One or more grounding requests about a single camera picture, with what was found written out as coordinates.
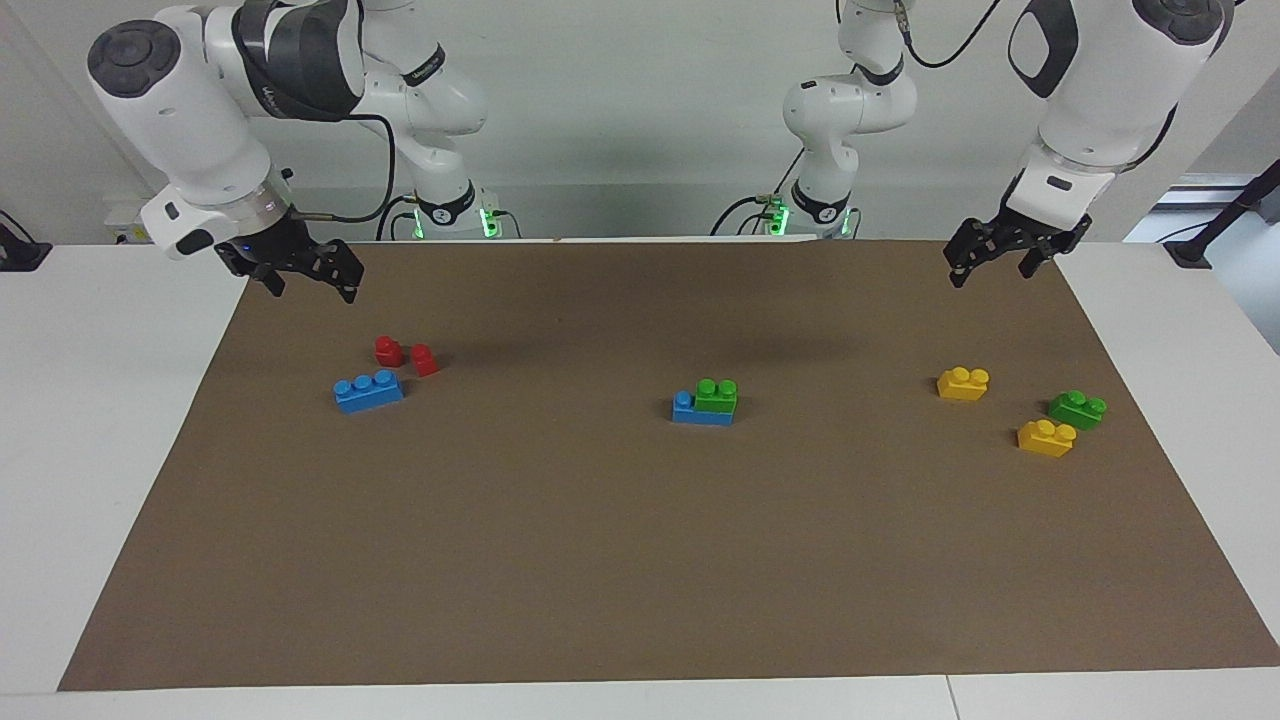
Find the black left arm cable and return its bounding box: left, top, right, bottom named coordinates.
left=894, top=0, right=1005, bottom=70

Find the brown paper table mat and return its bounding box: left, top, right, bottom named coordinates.
left=57, top=238, right=1280, bottom=693

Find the yellow two-stud toy brick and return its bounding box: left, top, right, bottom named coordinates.
left=936, top=366, right=992, bottom=403
left=1016, top=418, right=1079, bottom=460

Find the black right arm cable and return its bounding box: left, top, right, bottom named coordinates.
left=288, top=112, right=399, bottom=224

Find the white socket box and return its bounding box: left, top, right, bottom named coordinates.
left=104, top=198, right=153, bottom=247

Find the black base cable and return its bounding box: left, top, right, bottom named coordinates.
left=374, top=194, right=423, bottom=242
left=709, top=148, right=807, bottom=239

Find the black slanted stand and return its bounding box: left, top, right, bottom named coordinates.
left=1164, top=158, right=1280, bottom=270

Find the blue three-stud toy brick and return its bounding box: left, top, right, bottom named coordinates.
left=332, top=369, right=407, bottom=415
left=670, top=390, right=737, bottom=428

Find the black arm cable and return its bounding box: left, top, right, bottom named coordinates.
left=288, top=112, right=399, bottom=224
left=894, top=0, right=1005, bottom=70

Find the dark grey velcro strap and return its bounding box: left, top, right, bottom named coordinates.
left=231, top=0, right=364, bottom=124

